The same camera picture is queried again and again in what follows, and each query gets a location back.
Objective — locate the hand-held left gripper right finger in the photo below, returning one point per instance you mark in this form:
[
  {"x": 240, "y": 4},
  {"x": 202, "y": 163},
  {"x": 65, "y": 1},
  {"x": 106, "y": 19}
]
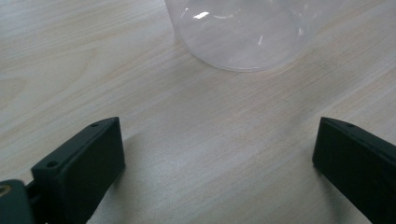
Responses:
[{"x": 358, "y": 161}]

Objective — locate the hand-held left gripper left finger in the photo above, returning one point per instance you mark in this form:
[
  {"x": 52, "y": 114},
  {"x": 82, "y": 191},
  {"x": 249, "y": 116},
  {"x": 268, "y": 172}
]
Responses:
[{"x": 77, "y": 168}]

